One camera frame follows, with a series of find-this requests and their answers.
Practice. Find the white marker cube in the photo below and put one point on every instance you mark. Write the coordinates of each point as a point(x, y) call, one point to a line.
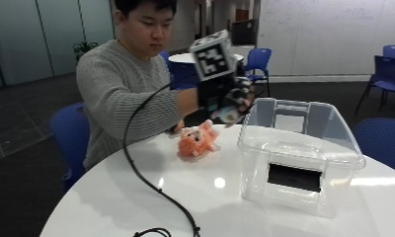
point(213, 56)

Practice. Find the orange plush toy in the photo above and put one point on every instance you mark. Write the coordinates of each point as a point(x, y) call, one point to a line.
point(198, 142)

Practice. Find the white round table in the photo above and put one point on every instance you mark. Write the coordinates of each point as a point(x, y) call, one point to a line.
point(186, 58)

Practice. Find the clear plastic storage box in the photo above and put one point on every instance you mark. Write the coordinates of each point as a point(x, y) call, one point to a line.
point(294, 154)

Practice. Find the black monitor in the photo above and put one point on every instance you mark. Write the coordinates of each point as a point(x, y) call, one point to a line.
point(243, 32)

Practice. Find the the person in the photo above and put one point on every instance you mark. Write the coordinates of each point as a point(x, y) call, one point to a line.
point(118, 85)

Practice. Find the green potted plant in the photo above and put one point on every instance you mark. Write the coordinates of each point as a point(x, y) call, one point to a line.
point(84, 48)

